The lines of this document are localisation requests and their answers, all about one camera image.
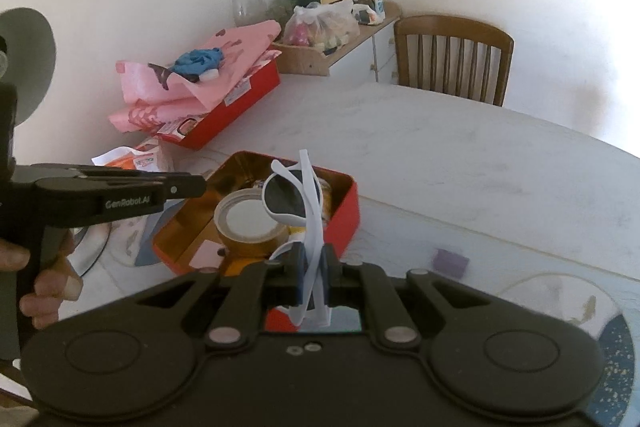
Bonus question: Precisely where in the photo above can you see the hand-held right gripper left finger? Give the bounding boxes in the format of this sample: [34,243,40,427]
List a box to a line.
[100,242,307,353]

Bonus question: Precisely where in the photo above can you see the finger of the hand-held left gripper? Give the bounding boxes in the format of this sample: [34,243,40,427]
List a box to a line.
[75,164,207,202]

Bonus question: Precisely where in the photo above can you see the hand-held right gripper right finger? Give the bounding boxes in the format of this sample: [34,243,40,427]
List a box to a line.
[320,244,533,350]

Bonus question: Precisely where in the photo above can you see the golden brown tape roll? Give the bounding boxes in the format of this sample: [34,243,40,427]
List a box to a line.
[214,188,291,259]

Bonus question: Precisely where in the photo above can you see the red tin box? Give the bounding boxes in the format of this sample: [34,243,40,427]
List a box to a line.
[152,151,361,333]

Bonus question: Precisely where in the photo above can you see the white sunglasses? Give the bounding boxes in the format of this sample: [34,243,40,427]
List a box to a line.
[262,149,333,328]

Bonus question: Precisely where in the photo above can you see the person's left hand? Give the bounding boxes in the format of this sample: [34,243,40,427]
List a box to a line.
[0,234,83,332]

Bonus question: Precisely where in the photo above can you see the orange snack packet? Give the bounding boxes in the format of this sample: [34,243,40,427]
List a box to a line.
[92,139,173,172]

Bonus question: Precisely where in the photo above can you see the silver round lid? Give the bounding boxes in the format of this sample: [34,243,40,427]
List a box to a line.
[67,227,113,278]

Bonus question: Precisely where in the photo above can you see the white pink card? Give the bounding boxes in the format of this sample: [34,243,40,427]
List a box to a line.
[192,239,226,269]

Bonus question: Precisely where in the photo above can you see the white printed plastic bag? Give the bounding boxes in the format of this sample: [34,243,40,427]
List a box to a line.
[107,217,156,268]

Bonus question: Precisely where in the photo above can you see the flat red box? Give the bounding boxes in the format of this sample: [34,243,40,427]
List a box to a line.
[160,59,281,151]

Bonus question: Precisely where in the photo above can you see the small purple block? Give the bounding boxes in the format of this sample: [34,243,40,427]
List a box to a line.
[432,248,471,279]

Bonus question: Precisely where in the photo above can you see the blue cloth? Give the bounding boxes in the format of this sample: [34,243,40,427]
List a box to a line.
[172,48,224,80]

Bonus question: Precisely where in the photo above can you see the wooden tray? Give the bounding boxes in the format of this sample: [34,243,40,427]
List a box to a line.
[272,39,351,76]

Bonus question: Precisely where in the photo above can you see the clear plastic bag with items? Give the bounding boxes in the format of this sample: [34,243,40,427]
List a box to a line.
[284,0,361,50]

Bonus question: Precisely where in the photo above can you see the blue printed table mat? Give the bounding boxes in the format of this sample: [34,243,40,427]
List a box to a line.
[65,149,640,427]

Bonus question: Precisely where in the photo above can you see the white cabinet with wooden top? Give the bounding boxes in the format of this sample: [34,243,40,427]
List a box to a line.
[272,2,403,85]

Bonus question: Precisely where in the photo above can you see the wooden chair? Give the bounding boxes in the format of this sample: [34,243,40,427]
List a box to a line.
[393,14,515,108]

